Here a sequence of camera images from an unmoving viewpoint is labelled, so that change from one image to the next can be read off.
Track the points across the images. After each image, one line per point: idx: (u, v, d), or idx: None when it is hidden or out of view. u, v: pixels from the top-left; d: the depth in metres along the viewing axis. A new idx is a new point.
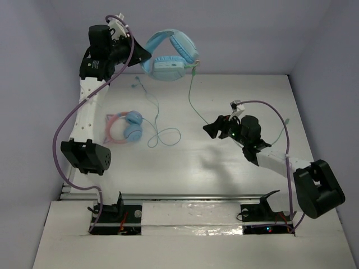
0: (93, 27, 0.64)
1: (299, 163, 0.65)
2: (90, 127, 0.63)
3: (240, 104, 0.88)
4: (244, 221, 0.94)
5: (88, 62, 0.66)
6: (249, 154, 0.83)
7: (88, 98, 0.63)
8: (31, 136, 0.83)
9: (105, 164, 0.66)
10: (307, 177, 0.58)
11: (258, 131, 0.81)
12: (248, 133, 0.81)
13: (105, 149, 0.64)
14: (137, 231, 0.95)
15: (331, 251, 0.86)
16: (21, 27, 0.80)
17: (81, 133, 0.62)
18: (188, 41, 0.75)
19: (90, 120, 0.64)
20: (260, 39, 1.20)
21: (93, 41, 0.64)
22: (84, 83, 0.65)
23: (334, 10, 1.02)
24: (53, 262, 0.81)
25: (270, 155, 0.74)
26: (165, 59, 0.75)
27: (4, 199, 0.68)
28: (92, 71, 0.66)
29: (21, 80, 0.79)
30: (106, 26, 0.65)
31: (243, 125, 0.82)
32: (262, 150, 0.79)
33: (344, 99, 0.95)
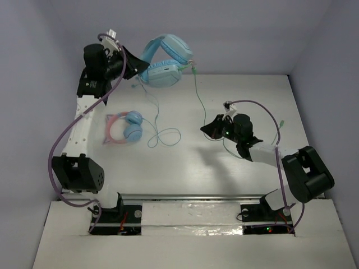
0: (87, 49, 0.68)
1: (286, 152, 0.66)
2: (83, 142, 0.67)
3: (233, 104, 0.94)
4: (244, 221, 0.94)
5: (85, 82, 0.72)
6: (243, 151, 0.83)
7: (83, 114, 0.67)
8: (31, 138, 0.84)
9: (98, 184, 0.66)
10: (295, 163, 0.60)
11: (250, 128, 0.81)
12: (240, 131, 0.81)
13: (97, 168, 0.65)
14: (137, 231, 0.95)
15: (331, 252, 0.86)
16: (21, 30, 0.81)
17: (73, 147, 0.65)
18: (178, 42, 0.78)
19: (84, 134, 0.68)
20: (259, 38, 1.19)
21: (87, 62, 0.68)
22: (81, 101, 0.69)
23: (335, 8, 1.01)
24: (54, 261, 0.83)
25: (262, 148, 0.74)
26: (158, 65, 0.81)
27: (4, 200, 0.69)
28: (91, 91, 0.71)
29: (21, 83, 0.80)
30: (101, 46, 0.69)
31: (235, 123, 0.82)
32: (253, 146, 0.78)
33: (343, 98, 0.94)
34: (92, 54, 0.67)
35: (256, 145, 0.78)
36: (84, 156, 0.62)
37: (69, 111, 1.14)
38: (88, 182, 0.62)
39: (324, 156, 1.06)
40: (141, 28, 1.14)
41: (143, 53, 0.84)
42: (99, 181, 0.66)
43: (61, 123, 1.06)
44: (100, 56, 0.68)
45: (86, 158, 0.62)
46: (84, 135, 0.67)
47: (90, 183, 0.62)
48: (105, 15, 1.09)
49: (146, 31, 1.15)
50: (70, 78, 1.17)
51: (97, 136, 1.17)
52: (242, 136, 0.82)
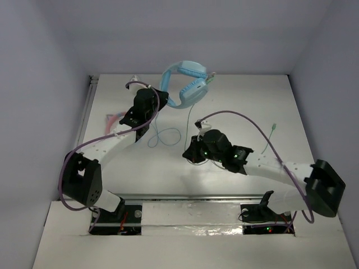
0: (139, 93, 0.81)
1: (299, 171, 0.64)
2: (103, 152, 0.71)
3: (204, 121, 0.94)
4: (244, 221, 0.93)
5: (129, 118, 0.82)
6: (234, 166, 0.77)
7: (117, 133, 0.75)
8: (31, 138, 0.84)
9: (90, 200, 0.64)
10: (318, 185, 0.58)
11: (224, 140, 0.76)
12: (220, 148, 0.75)
13: (99, 185, 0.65)
14: (137, 231, 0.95)
15: (331, 252, 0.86)
16: (20, 29, 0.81)
17: (93, 152, 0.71)
18: (193, 63, 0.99)
19: (107, 147, 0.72)
20: (259, 38, 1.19)
21: (136, 103, 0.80)
22: (119, 127, 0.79)
23: (335, 7, 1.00)
24: (54, 261, 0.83)
25: (262, 165, 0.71)
26: (190, 86, 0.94)
27: (3, 200, 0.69)
28: (132, 124, 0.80)
29: (20, 83, 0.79)
30: (148, 94, 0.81)
31: (208, 142, 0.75)
32: (248, 161, 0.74)
33: (343, 98, 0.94)
34: (144, 97, 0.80)
35: (249, 160, 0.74)
36: (97, 162, 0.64)
37: (69, 111, 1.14)
38: (84, 188, 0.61)
39: (324, 156, 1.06)
40: (141, 28, 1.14)
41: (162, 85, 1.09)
42: (90, 198, 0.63)
43: (61, 123, 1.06)
44: (148, 101, 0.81)
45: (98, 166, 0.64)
46: (105, 148, 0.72)
47: (84, 191, 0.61)
48: (105, 15, 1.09)
49: (146, 31, 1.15)
50: (70, 78, 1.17)
51: (97, 135, 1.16)
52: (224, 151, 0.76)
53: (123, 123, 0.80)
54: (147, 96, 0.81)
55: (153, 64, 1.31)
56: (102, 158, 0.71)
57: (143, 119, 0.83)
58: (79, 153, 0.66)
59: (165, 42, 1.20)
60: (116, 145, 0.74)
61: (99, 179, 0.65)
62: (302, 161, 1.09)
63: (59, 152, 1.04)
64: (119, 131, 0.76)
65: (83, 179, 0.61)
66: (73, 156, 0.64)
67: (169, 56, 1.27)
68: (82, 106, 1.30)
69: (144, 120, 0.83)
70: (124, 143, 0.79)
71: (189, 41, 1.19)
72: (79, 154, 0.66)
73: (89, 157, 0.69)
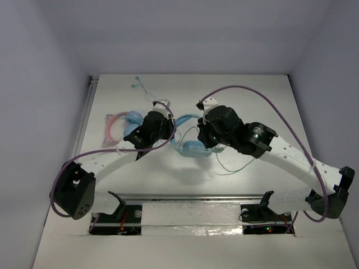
0: (150, 114, 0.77)
1: (328, 176, 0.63)
2: (101, 167, 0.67)
3: (208, 99, 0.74)
4: (244, 221, 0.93)
5: (134, 135, 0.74)
6: (248, 147, 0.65)
7: (119, 150, 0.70)
8: (30, 137, 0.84)
9: (77, 214, 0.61)
10: (345, 195, 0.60)
11: (233, 117, 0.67)
12: (228, 124, 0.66)
13: (91, 199, 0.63)
14: (137, 231, 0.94)
15: (331, 252, 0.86)
16: (19, 29, 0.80)
17: (91, 165, 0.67)
18: None
19: (106, 161, 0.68)
20: (259, 39, 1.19)
21: (143, 122, 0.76)
22: (123, 143, 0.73)
23: (335, 8, 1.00)
24: (54, 261, 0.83)
25: (288, 157, 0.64)
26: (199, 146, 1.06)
27: (3, 200, 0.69)
28: (136, 142, 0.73)
29: (19, 83, 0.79)
30: (159, 116, 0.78)
31: (215, 119, 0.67)
32: (272, 148, 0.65)
33: (344, 98, 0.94)
34: (152, 118, 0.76)
35: (273, 147, 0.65)
36: (93, 175, 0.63)
37: (68, 112, 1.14)
38: (76, 199, 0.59)
39: (325, 156, 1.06)
40: (141, 28, 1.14)
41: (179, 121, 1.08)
42: (80, 210, 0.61)
43: (61, 123, 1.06)
44: (156, 123, 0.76)
45: (93, 179, 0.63)
46: (104, 162, 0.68)
47: (75, 203, 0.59)
48: (104, 15, 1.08)
49: (146, 31, 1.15)
50: (70, 78, 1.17)
51: (97, 135, 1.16)
52: (234, 129, 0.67)
53: (127, 140, 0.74)
54: (157, 118, 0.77)
55: (153, 64, 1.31)
56: (99, 172, 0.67)
57: (147, 140, 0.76)
58: (77, 162, 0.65)
59: (165, 42, 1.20)
60: (116, 161, 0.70)
61: (92, 192, 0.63)
62: None
63: (59, 152, 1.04)
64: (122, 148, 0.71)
65: (77, 189, 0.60)
66: (72, 165, 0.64)
67: (169, 56, 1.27)
68: (82, 106, 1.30)
69: (148, 142, 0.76)
70: (124, 161, 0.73)
71: (188, 41, 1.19)
72: (77, 163, 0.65)
73: (86, 168, 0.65)
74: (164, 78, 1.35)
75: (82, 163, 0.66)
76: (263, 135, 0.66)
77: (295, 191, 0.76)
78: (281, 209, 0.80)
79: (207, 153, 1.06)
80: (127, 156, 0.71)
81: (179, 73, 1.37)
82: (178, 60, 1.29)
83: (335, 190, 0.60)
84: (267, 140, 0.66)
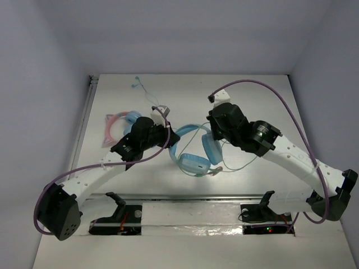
0: (139, 121, 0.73)
1: (331, 177, 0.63)
2: (84, 186, 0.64)
3: (217, 92, 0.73)
4: (244, 222, 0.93)
5: (123, 144, 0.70)
6: (252, 144, 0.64)
7: (104, 165, 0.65)
8: (31, 137, 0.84)
9: (64, 234, 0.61)
10: (346, 198, 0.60)
11: (238, 116, 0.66)
12: (233, 120, 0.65)
13: (77, 219, 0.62)
14: (137, 231, 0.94)
15: (331, 252, 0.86)
16: (20, 30, 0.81)
17: (74, 185, 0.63)
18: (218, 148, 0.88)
19: (90, 180, 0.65)
20: (259, 39, 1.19)
21: (132, 130, 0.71)
22: (109, 154, 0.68)
23: (334, 8, 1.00)
24: (54, 262, 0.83)
25: (291, 157, 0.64)
26: (193, 159, 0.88)
27: (3, 200, 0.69)
28: (123, 153, 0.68)
29: (19, 83, 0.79)
30: (148, 124, 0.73)
31: (220, 115, 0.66)
32: (276, 147, 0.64)
33: (344, 98, 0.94)
34: (141, 125, 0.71)
35: (277, 146, 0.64)
36: (74, 197, 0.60)
37: (68, 112, 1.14)
38: (58, 223, 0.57)
39: (325, 156, 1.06)
40: (141, 28, 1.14)
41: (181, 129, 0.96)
42: (65, 231, 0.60)
43: (60, 124, 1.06)
44: (145, 130, 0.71)
45: (74, 200, 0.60)
46: (88, 181, 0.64)
47: (58, 225, 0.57)
48: (105, 16, 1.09)
49: (146, 31, 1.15)
50: (70, 78, 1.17)
51: (97, 135, 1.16)
52: (238, 126, 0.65)
53: (114, 150, 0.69)
54: (146, 126, 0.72)
55: (153, 64, 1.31)
56: (83, 192, 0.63)
57: (137, 148, 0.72)
58: (59, 184, 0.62)
59: (166, 42, 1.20)
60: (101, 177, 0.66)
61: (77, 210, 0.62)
62: None
63: (59, 152, 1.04)
64: (107, 161, 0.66)
65: (58, 212, 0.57)
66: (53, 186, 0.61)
67: (169, 56, 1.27)
68: (82, 106, 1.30)
69: (138, 151, 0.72)
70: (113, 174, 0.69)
71: (189, 41, 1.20)
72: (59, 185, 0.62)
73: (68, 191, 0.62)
74: (164, 78, 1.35)
75: (64, 185, 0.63)
76: (268, 133, 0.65)
77: (296, 193, 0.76)
78: (281, 209, 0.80)
79: (202, 170, 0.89)
80: (113, 169, 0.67)
81: (179, 73, 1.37)
82: (178, 60, 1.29)
83: (337, 193, 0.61)
84: (271, 139, 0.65)
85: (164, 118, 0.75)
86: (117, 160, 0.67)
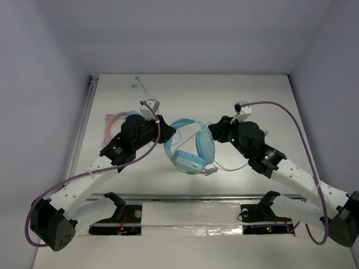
0: (129, 120, 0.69)
1: (333, 198, 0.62)
2: (73, 198, 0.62)
3: (245, 106, 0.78)
4: (243, 221, 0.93)
5: (113, 146, 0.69)
6: (258, 166, 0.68)
7: (92, 171, 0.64)
8: (30, 137, 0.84)
9: (60, 244, 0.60)
10: (350, 218, 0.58)
11: (262, 139, 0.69)
12: (254, 144, 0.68)
13: (72, 230, 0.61)
14: (137, 231, 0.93)
15: (331, 251, 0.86)
16: (19, 30, 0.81)
17: (61, 198, 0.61)
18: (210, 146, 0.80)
19: (77, 191, 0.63)
20: (259, 39, 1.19)
21: (122, 130, 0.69)
22: (99, 159, 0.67)
23: (334, 8, 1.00)
24: (54, 262, 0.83)
25: (293, 177, 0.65)
26: (188, 157, 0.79)
27: (3, 200, 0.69)
28: (113, 156, 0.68)
29: (19, 83, 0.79)
30: (139, 122, 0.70)
31: (244, 135, 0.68)
32: (280, 167, 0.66)
33: (343, 98, 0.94)
34: (130, 125, 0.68)
35: (280, 167, 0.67)
36: (63, 211, 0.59)
37: (68, 111, 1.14)
38: (50, 236, 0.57)
39: (325, 156, 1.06)
40: (141, 28, 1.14)
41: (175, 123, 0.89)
42: (60, 241, 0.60)
43: (60, 123, 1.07)
44: (136, 129, 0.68)
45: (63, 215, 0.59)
46: (76, 193, 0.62)
47: (51, 237, 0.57)
48: (105, 15, 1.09)
49: (146, 31, 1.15)
50: (70, 78, 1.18)
51: (97, 135, 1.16)
52: (256, 149, 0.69)
53: (104, 154, 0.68)
54: (136, 124, 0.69)
55: (153, 64, 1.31)
56: (71, 204, 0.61)
57: (129, 148, 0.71)
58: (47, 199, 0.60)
59: (165, 42, 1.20)
60: (90, 186, 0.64)
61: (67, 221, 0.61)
62: (301, 161, 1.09)
63: (59, 152, 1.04)
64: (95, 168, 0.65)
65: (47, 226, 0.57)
66: (41, 202, 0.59)
67: (169, 56, 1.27)
68: (82, 106, 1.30)
69: (130, 151, 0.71)
70: (103, 180, 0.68)
71: (188, 41, 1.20)
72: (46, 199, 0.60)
73: (55, 205, 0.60)
74: (164, 78, 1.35)
75: (51, 199, 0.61)
76: (275, 157, 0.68)
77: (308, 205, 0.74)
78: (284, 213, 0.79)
79: (196, 170, 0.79)
80: (102, 175, 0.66)
81: (179, 72, 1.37)
82: (178, 61, 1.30)
83: (338, 210, 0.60)
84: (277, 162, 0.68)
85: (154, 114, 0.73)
86: (106, 166, 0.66)
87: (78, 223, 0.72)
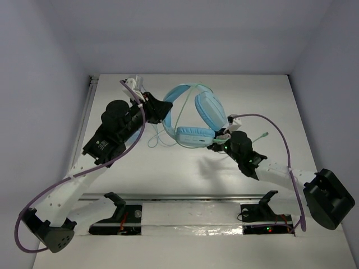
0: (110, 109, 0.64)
1: (303, 177, 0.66)
2: (58, 207, 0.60)
3: (237, 118, 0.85)
4: (244, 221, 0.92)
5: (96, 140, 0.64)
6: (247, 170, 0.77)
7: (73, 176, 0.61)
8: (31, 137, 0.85)
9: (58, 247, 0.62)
10: (317, 190, 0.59)
11: (250, 145, 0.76)
12: (243, 150, 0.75)
13: (70, 231, 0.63)
14: (137, 231, 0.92)
15: (331, 251, 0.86)
16: (19, 31, 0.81)
17: (46, 209, 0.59)
18: (214, 109, 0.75)
19: (61, 199, 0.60)
20: (259, 39, 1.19)
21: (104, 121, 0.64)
22: (81, 160, 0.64)
23: (335, 8, 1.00)
24: (54, 262, 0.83)
25: (271, 170, 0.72)
26: (193, 133, 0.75)
27: (3, 200, 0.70)
28: (97, 152, 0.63)
29: (19, 84, 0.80)
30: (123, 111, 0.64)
31: (233, 142, 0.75)
32: (259, 166, 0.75)
33: (344, 98, 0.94)
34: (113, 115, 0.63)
35: (261, 165, 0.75)
36: (47, 223, 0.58)
37: (68, 111, 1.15)
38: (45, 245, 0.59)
39: (325, 156, 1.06)
40: (141, 28, 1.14)
41: (169, 96, 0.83)
42: (58, 245, 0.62)
43: (60, 124, 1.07)
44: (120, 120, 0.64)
45: (49, 225, 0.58)
46: (60, 201, 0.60)
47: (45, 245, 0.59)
48: (104, 15, 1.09)
49: (146, 31, 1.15)
50: (70, 78, 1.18)
51: None
52: (244, 154, 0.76)
53: (87, 152, 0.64)
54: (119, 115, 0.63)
55: (154, 64, 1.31)
56: (58, 213, 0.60)
57: (114, 140, 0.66)
58: (32, 209, 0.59)
59: (165, 42, 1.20)
60: (74, 192, 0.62)
61: (59, 227, 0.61)
62: (301, 161, 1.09)
63: (59, 152, 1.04)
64: (77, 173, 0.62)
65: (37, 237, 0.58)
66: (26, 214, 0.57)
67: (169, 55, 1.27)
68: (82, 106, 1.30)
69: (116, 143, 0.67)
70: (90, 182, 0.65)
71: (188, 41, 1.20)
72: (31, 210, 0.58)
73: (41, 217, 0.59)
74: (164, 78, 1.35)
75: (37, 209, 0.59)
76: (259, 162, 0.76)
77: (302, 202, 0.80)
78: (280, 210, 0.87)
79: (205, 144, 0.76)
80: (85, 178, 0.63)
81: (179, 72, 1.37)
82: (178, 61, 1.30)
83: (305, 186, 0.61)
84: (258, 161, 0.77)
85: (134, 95, 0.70)
86: (91, 166, 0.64)
87: (77, 225, 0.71)
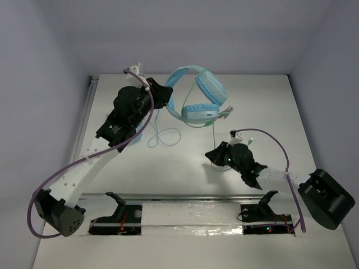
0: (122, 95, 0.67)
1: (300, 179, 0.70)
2: (73, 187, 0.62)
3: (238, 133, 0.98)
4: (244, 221, 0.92)
5: (109, 125, 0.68)
6: (250, 181, 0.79)
7: (88, 157, 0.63)
8: (31, 136, 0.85)
9: (70, 231, 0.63)
10: (312, 190, 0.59)
11: (251, 156, 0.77)
12: (244, 161, 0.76)
13: (81, 215, 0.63)
14: (137, 231, 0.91)
15: (331, 251, 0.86)
16: (20, 31, 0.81)
17: (61, 189, 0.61)
18: (214, 82, 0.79)
19: (76, 179, 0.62)
20: (259, 39, 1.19)
21: (116, 106, 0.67)
22: (94, 143, 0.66)
23: (334, 8, 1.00)
24: (54, 261, 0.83)
25: (270, 177, 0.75)
26: (199, 109, 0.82)
27: (3, 200, 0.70)
28: (110, 135, 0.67)
29: (19, 83, 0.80)
30: (134, 96, 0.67)
31: (235, 155, 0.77)
32: (260, 175, 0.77)
33: (343, 98, 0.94)
34: (124, 100, 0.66)
35: (262, 174, 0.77)
36: (63, 202, 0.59)
37: (68, 111, 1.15)
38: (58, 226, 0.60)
39: (324, 156, 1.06)
40: (141, 28, 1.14)
41: (170, 80, 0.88)
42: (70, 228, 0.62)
43: (60, 124, 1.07)
44: (130, 105, 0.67)
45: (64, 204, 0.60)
46: (75, 181, 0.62)
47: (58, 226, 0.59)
48: (104, 15, 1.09)
49: (146, 31, 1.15)
50: (70, 78, 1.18)
51: None
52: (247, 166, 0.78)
53: (100, 135, 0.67)
54: (130, 100, 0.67)
55: (154, 64, 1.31)
56: (72, 194, 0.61)
57: (126, 125, 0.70)
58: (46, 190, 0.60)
59: (165, 42, 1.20)
60: (88, 173, 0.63)
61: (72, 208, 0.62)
62: (301, 160, 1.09)
63: (59, 152, 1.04)
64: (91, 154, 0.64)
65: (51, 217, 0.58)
66: (40, 194, 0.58)
67: (168, 55, 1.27)
68: (82, 106, 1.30)
69: (128, 128, 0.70)
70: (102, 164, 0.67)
71: (189, 41, 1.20)
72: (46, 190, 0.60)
73: (56, 196, 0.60)
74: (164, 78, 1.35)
75: (51, 190, 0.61)
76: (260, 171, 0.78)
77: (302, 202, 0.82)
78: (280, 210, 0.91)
79: (211, 118, 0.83)
80: (99, 159, 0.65)
81: None
82: (178, 60, 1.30)
83: (300, 186, 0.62)
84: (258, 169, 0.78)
85: (140, 80, 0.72)
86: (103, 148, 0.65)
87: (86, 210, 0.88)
